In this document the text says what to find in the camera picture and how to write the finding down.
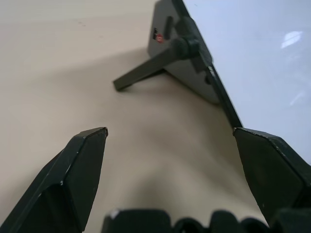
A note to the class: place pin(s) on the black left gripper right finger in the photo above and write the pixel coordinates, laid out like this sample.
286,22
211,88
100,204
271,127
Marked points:
269,170

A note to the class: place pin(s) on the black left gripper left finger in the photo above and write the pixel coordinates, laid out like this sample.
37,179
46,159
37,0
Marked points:
63,184

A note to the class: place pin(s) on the black-framed whiteboard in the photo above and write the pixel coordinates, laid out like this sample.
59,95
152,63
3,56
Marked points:
255,55

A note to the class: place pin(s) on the black whiteboard stand leg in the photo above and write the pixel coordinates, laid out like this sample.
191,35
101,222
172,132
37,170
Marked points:
155,65

